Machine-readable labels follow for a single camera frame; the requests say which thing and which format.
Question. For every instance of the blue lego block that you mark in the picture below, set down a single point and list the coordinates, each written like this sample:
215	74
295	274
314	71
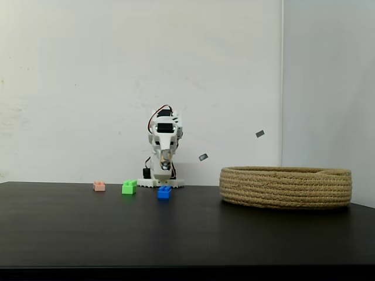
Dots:
164	194

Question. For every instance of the green lego block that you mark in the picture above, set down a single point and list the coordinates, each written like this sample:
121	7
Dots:
129	189

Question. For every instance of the pink lego block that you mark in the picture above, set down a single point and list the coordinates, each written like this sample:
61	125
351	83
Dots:
99	186

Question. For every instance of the grey tape piece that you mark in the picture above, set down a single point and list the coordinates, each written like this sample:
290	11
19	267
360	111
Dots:
260	133
203	157

